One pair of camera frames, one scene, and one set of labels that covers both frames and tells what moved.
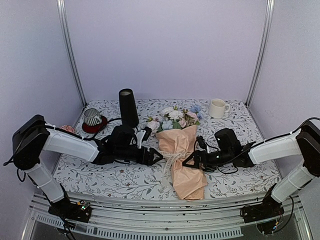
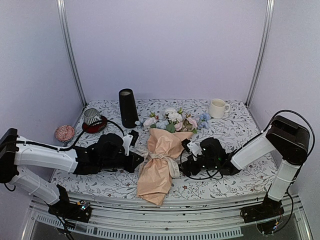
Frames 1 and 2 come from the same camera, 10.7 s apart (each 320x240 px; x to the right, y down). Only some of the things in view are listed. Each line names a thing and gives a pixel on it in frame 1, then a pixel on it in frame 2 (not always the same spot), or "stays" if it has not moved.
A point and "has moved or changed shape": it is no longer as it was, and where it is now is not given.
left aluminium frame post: [61, 9] stays
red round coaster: [96, 128] stays
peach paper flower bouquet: [177, 129] has moved or changed shape
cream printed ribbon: [170, 156] -> [173, 169]
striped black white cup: [92, 117] stays
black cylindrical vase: [129, 114] stays
